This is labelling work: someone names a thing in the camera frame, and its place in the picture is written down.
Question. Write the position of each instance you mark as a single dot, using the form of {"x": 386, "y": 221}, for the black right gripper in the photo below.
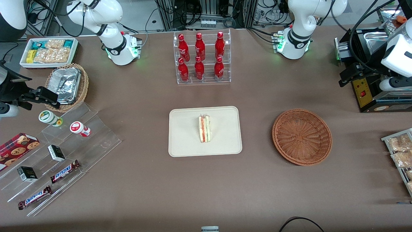
{"x": 9, "y": 89}

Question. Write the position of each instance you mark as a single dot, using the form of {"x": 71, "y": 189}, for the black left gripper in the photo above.
{"x": 374, "y": 60}

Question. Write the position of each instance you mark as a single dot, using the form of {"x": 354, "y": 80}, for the triangular sandwich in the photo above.
{"x": 204, "y": 129}

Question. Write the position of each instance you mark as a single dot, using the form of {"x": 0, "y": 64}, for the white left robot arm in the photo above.
{"x": 299, "y": 19}

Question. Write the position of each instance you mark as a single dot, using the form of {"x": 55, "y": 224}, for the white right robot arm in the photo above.
{"x": 109, "y": 35}

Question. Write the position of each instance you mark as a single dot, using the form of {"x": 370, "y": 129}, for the light tan wicker basket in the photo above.
{"x": 84, "y": 83}

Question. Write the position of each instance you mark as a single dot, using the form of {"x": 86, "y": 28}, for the brown round wicker basket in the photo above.
{"x": 301, "y": 137}

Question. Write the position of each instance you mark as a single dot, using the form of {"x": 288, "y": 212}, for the cream rectangular plastic tray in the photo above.
{"x": 183, "y": 135}

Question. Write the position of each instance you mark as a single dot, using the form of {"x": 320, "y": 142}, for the green lid yogurt cup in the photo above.
{"x": 47, "y": 117}

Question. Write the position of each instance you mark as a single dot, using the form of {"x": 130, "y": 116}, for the aluminium foil container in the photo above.
{"x": 66, "y": 85}

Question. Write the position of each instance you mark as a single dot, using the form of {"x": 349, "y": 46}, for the black countertop food warmer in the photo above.
{"x": 362, "y": 95}

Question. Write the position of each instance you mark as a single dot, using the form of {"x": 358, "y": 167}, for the red lid yogurt cup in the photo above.
{"x": 77, "y": 127}

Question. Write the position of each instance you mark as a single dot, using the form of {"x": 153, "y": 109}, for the large clear cracker bag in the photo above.
{"x": 53, "y": 55}

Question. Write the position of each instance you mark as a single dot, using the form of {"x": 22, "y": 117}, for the yellow snack packet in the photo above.
{"x": 30, "y": 56}

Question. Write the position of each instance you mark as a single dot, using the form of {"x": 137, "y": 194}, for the small black carton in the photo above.
{"x": 56, "y": 153}
{"x": 27, "y": 174}

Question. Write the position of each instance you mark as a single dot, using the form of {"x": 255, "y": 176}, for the white rectangular snack bin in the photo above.
{"x": 74, "y": 51}

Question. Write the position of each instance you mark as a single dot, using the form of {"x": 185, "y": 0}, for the small clear cracker bag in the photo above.
{"x": 55, "y": 43}

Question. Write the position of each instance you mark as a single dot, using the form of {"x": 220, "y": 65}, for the large teal snack packet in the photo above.
{"x": 38, "y": 44}

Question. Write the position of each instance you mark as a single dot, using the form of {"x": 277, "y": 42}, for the small teal snack packet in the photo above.
{"x": 68, "y": 43}

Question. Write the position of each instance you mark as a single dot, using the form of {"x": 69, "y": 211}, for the red cookie box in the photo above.
{"x": 16, "y": 149}

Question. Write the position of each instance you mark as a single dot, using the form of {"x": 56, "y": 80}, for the clear acrylic stepped shelf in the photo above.
{"x": 96, "y": 141}

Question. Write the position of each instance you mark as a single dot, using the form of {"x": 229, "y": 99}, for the steel display rack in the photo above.
{"x": 386, "y": 16}

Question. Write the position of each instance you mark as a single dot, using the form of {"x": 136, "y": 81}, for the brown Snickers bar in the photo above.
{"x": 34, "y": 197}
{"x": 64, "y": 171}

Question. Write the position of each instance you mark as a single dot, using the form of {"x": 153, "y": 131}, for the clear bag of crackers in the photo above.
{"x": 399, "y": 143}
{"x": 409, "y": 174}
{"x": 410, "y": 187}
{"x": 402, "y": 159}

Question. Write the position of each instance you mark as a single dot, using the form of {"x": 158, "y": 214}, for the red cola bottle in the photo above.
{"x": 199, "y": 70}
{"x": 183, "y": 71}
{"x": 219, "y": 69}
{"x": 220, "y": 45}
{"x": 200, "y": 46}
{"x": 183, "y": 48}

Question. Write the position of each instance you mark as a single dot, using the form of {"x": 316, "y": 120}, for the clear acrylic bottle rack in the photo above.
{"x": 206, "y": 80}

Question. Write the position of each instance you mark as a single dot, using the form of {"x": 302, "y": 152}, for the white power strip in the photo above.
{"x": 208, "y": 23}

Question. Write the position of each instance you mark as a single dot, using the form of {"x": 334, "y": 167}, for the small grey device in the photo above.
{"x": 210, "y": 229}

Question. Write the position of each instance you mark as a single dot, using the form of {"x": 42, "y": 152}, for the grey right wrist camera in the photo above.
{"x": 8, "y": 110}

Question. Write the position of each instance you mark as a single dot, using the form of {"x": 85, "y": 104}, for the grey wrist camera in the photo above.
{"x": 394, "y": 83}
{"x": 8, "y": 110}

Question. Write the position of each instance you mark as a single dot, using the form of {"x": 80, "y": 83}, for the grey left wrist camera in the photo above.
{"x": 394, "y": 83}

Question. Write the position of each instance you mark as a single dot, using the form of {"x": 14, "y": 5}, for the aluminium frame rack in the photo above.
{"x": 165, "y": 14}

